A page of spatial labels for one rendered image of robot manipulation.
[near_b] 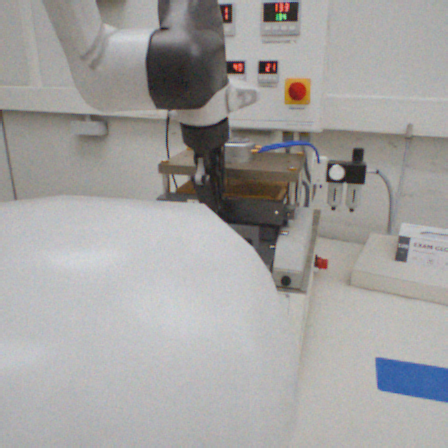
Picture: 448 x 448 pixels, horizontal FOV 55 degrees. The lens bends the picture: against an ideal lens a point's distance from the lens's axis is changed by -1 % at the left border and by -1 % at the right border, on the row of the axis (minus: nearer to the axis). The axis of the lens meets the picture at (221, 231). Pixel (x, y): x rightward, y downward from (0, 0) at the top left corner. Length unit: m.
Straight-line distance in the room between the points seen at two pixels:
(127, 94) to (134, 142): 1.23
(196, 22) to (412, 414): 0.68
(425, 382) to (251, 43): 0.76
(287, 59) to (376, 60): 0.44
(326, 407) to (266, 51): 0.72
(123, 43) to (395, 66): 0.96
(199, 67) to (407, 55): 0.93
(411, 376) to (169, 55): 0.70
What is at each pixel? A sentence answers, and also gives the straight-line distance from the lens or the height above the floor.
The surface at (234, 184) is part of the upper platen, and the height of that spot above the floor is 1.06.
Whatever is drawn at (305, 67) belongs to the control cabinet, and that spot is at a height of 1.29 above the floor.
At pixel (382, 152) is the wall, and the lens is 1.40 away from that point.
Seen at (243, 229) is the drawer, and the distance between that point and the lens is 0.80.
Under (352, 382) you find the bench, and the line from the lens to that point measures 0.86.
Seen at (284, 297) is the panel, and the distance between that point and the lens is 0.76.
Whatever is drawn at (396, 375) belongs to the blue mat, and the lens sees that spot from 0.90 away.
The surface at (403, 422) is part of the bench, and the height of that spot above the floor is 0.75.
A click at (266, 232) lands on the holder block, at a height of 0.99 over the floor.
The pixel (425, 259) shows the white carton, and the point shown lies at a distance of 1.25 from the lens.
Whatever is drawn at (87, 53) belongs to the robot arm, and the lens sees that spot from 0.55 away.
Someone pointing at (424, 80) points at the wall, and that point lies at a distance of 1.37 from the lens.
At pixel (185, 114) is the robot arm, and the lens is 0.64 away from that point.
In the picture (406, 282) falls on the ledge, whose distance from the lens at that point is 1.16.
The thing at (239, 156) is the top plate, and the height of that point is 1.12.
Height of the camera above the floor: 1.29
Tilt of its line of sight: 21 degrees down
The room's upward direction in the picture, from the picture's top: straight up
